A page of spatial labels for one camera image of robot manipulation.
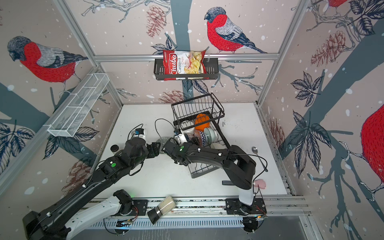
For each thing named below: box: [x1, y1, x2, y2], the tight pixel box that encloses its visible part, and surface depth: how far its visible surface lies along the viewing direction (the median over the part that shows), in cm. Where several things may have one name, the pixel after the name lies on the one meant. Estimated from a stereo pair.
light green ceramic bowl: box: [203, 127, 218, 146], surface depth 94 cm
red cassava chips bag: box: [163, 49, 209, 81], surface depth 89 cm
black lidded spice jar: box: [110, 144, 119, 154], surface depth 87 cm
